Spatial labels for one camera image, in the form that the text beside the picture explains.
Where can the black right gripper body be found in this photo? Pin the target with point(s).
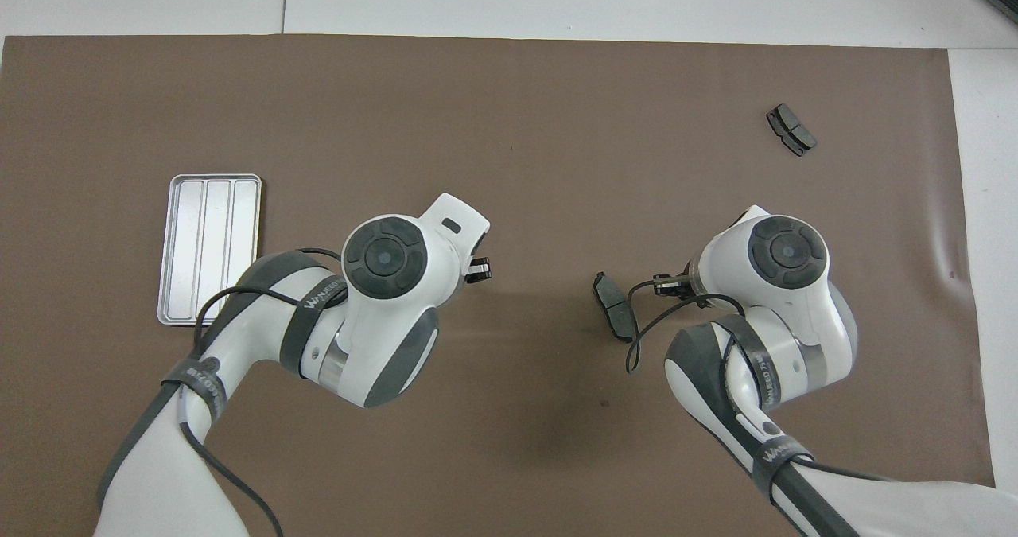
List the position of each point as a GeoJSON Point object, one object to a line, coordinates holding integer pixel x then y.
{"type": "Point", "coordinates": [672, 285]}

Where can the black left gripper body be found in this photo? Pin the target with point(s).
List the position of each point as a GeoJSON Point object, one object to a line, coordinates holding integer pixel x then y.
{"type": "Point", "coordinates": [479, 244]}

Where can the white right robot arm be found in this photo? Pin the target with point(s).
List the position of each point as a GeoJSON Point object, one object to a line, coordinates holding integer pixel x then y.
{"type": "Point", "coordinates": [787, 298]}

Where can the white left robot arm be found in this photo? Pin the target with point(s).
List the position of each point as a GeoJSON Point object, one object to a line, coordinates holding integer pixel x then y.
{"type": "Point", "coordinates": [382, 314]}

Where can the silver metal tray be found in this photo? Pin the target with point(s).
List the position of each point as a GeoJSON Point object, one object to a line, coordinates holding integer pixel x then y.
{"type": "Point", "coordinates": [207, 243]}

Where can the long dark grey brake pad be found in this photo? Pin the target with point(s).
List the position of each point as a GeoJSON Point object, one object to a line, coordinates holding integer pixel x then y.
{"type": "Point", "coordinates": [611, 298]}

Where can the brown table mat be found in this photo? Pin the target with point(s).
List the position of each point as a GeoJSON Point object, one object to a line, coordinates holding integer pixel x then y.
{"type": "Point", "coordinates": [517, 123]}

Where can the short dark grey brake pad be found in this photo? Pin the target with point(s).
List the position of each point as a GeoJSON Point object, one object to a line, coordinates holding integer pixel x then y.
{"type": "Point", "coordinates": [791, 129]}

